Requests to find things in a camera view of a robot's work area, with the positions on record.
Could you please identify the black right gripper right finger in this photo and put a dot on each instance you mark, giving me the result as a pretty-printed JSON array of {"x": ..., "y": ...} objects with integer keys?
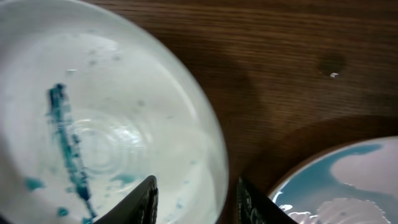
[{"x": 256, "y": 208}]

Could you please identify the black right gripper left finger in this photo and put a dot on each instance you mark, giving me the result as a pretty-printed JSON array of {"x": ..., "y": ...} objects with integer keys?
[{"x": 138, "y": 207}]

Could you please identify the white plate blue puddle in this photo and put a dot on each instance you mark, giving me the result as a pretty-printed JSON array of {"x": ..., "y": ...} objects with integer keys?
[{"x": 353, "y": 183}]

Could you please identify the white plate long blue streak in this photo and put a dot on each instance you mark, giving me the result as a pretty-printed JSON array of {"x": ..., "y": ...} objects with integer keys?
[{"x": 91, "y": 105}]

